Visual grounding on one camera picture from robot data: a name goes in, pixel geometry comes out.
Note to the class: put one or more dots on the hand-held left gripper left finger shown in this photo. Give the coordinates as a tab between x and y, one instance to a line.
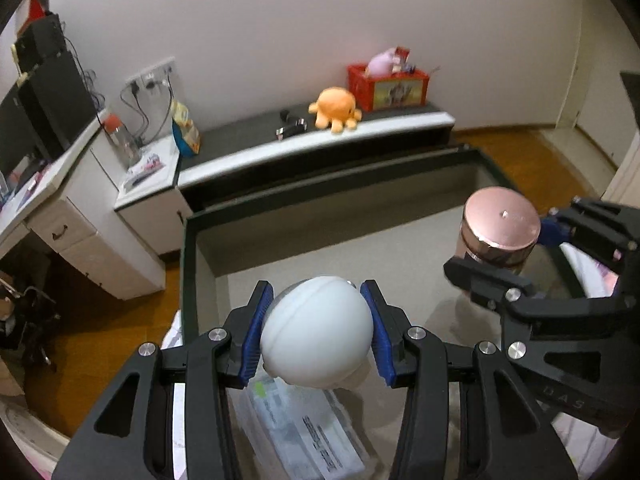
252	332

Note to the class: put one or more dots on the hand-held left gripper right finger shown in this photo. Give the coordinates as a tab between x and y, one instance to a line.
380	342

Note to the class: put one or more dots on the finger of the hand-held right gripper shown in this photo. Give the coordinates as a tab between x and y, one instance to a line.
480	280
552	230

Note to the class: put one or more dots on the rose gold lidded jar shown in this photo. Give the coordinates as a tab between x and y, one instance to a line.
500	225

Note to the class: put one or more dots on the white round ball lamp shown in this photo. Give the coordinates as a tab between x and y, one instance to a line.
315	330

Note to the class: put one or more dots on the pink box with black rim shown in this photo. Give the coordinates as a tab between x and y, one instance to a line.
300	240

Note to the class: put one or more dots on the clear plastic wrapped packet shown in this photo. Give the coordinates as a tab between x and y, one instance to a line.
300	432

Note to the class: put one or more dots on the white side cabinet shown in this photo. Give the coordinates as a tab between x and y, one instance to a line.
150	220

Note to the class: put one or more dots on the white desk with drawers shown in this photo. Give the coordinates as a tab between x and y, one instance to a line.
90	245

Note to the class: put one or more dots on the printed booklet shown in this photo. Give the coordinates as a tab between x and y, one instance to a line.
145	170

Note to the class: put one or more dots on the low cabinet with black top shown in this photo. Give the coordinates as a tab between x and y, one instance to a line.
240	136

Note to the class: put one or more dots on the red printed crate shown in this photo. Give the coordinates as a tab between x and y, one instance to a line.
395	91

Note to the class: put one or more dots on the blue yellow snack bag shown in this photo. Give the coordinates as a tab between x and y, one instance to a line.
185	132

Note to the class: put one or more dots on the small black object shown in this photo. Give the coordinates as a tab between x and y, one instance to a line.
285	115

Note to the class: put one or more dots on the black chair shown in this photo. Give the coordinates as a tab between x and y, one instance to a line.
30	320

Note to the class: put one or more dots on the orange octopus plush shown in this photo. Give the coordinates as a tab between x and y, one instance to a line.
334	107

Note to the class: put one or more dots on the red white packet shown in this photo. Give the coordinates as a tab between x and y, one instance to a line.
403	56

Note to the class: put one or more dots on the clear bottle with orange cap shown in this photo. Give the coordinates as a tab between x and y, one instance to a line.
121	142

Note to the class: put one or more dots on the pink plush toy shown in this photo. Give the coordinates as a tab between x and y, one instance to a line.
380	62

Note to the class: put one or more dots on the black computer monitor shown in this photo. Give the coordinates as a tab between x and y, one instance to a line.
15	145

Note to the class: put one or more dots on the black computer tower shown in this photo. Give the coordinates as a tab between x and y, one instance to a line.
55	100

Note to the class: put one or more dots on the black speaker box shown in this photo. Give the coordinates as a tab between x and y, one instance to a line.
42	42

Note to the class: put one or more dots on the red triangular pennant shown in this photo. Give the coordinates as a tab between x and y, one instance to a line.
36	7

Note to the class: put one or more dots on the white wall outlet panel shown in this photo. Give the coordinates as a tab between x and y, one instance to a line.
150	74

